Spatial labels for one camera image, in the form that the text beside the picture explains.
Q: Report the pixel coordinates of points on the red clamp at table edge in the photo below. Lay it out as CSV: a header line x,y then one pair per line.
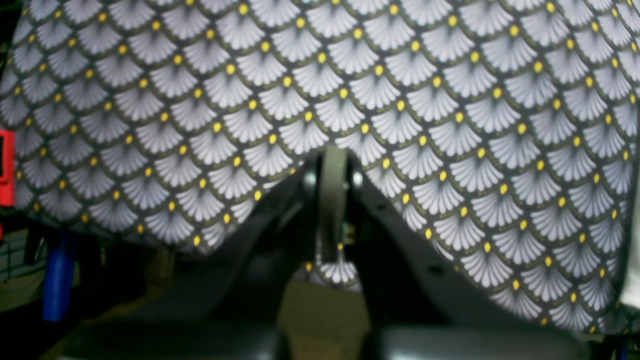
x,y
7,168

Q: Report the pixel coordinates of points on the blue table leg post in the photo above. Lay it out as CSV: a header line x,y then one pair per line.
x,y
59,275

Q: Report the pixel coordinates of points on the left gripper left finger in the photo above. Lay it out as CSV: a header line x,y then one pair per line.
x,y
226,307

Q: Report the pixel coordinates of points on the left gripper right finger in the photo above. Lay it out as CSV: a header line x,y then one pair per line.
x,y
419,307

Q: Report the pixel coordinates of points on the patterned grey table cloth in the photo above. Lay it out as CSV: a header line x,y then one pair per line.
x,y
505,132

